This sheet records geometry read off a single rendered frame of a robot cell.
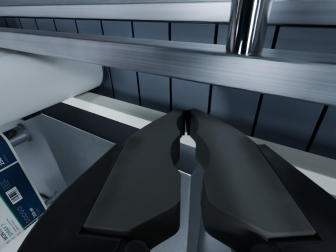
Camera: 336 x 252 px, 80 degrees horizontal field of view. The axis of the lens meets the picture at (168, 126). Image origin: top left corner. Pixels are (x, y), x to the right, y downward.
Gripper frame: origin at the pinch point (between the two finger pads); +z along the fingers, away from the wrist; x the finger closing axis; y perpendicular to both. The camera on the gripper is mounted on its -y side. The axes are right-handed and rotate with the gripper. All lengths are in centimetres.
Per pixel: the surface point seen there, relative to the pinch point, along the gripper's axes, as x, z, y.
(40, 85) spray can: -11.7, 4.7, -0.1
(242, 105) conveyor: 4.5, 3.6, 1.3
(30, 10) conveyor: -18.3, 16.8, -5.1
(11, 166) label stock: -35.8, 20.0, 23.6
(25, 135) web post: -33.7, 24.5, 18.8
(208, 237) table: 4.9, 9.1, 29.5
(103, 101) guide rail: -8.0, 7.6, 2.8
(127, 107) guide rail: -5.3, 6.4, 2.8
